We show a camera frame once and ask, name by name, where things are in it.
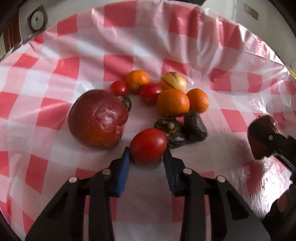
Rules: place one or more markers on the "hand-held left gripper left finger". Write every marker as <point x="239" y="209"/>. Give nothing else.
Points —
<point x="123" y="172"/>

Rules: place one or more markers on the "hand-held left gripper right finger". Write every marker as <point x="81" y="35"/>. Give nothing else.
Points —
<point x="170" y="172"/>

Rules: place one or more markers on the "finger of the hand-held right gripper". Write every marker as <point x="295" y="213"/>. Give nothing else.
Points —
<point x="281" y="143"/>

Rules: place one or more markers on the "large red tomato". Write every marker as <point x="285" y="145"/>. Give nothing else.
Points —
<point x="148" y="144"/>

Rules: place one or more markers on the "large orange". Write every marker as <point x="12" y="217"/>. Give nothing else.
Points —
<point x="173" y="103"/>

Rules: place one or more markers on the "dark red apple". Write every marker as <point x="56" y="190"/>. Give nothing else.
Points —
<point x="97" y="118"/>

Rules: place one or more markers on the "medium orange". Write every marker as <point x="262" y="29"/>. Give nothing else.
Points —
<point x="199" y="99"/>

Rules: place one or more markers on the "medium red tomato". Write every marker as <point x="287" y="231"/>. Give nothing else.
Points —
<point x="150" y="92"/>

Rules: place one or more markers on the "small red tomato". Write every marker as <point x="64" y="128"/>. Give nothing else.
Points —
<point x="118" y="88"/>

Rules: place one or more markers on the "yellow striped pepino melon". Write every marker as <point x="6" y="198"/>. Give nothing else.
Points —
<point x="174" y="81"/>

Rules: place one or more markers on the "small orange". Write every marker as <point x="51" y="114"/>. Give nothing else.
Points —
<point x="137" y="80"/>

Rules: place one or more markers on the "red white checkered tablecloth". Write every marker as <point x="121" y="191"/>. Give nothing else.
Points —
<point x="148" y="46"/>

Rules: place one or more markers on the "small beige wall plate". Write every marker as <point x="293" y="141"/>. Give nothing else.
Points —
<point x="252" y="12"/>

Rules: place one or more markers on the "round metal wall plate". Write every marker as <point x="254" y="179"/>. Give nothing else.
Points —
<point x="37" y="19"/>

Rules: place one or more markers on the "brown wooden door frame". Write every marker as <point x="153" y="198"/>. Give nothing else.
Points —
<point x="12" y="34"/>

